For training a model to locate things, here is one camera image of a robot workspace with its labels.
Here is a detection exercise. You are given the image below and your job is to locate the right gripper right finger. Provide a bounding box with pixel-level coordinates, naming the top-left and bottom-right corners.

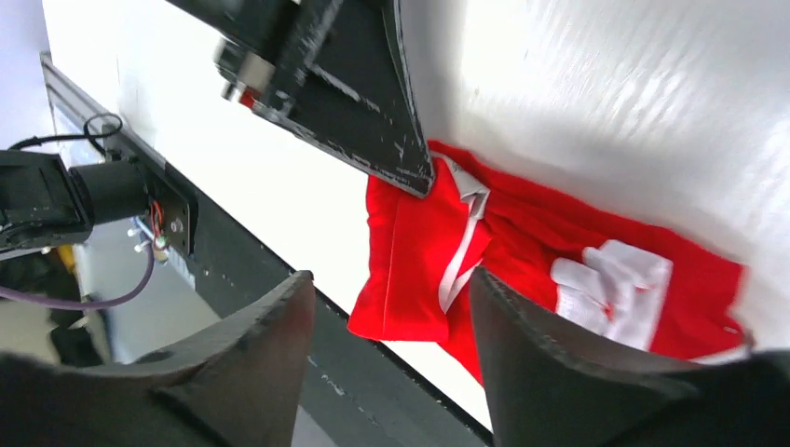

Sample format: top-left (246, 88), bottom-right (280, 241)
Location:
top-left (470, 268), bottom-right (789, 446)

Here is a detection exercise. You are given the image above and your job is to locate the aluminium frame rail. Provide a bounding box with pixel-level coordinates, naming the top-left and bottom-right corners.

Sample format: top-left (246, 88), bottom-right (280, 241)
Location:
top-left (39, 52), bottom-right (167, 172)

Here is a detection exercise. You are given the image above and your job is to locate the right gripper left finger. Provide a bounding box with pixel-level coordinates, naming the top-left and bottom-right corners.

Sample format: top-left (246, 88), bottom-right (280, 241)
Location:
top-left (1, 271), bottom-right (316, 446)

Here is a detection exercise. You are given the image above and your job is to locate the red underwear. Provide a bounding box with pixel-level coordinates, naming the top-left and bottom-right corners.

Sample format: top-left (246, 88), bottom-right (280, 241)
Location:
top-left (348, 141), bottom-right (746, 376)

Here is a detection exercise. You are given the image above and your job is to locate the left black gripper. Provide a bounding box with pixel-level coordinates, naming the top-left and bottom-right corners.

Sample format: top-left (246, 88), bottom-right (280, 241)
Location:
top-left (170, 1), bottom-right (435, 197)

